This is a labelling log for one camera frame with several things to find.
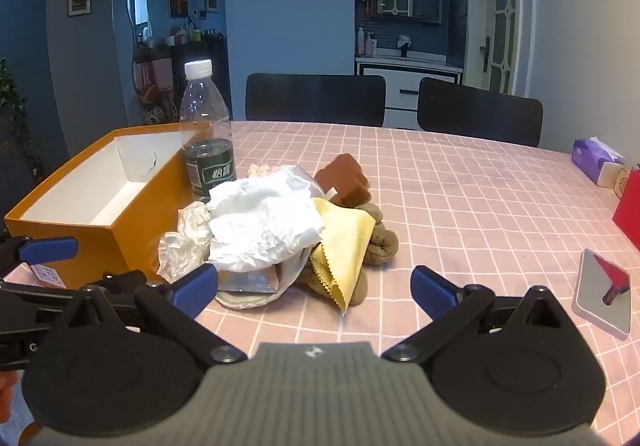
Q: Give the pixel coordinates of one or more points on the purple tissue pack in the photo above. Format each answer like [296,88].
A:
[590,156]

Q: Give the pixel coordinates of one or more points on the clear plastic water bottle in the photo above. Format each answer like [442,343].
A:
[206,126]

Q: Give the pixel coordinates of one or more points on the brown fuzzy sock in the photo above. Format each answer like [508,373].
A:
[382,242]

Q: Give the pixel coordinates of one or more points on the yellow cleaning cloth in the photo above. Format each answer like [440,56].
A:
[340,236]

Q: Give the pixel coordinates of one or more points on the white drawer cabinet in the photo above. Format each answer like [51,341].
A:
[400,86]

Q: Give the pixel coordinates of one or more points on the dark cluttered sideboard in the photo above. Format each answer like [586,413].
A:
[200,54]

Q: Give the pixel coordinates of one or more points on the pink checked tablecloth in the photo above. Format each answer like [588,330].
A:
[450,206]

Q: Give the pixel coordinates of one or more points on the cream perforated holder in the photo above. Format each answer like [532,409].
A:
[627,182]

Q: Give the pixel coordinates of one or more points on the wavy wall mirror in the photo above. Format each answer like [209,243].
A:
[139,6]

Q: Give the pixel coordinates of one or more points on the clear plastic wrap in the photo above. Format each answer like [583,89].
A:
[184,241]

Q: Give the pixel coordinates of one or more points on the small rectangular mirror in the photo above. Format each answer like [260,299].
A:
[592,296]

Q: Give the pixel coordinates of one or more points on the green trailing plant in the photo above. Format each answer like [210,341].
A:
[17,121]

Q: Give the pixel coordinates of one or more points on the red box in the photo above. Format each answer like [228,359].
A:
[630,218]

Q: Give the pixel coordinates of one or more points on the brown sponge block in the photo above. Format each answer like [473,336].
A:
[345,176]

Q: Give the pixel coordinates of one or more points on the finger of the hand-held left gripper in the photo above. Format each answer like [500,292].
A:
[125,278]
[47,249]

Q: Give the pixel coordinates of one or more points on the black chair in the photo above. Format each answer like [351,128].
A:
[480,116]
[315,99]

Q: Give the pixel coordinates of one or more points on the white tissue paper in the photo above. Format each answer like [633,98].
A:
[265,226]

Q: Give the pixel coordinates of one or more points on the orange toned wall picture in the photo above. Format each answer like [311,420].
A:
[178,2]

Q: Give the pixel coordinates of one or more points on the small dark framed picture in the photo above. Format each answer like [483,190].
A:
[79,4]

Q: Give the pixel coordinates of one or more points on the orange cardboard box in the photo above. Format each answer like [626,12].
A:
[140,221]

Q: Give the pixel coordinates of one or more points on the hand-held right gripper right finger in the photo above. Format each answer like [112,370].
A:
[431,290]

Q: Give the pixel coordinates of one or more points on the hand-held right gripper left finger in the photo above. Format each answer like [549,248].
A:
[196,290]

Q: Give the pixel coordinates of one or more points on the white glass pane door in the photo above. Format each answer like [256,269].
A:
[500,11]

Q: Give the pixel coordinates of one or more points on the silver foil bag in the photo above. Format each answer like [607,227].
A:
[250,282]

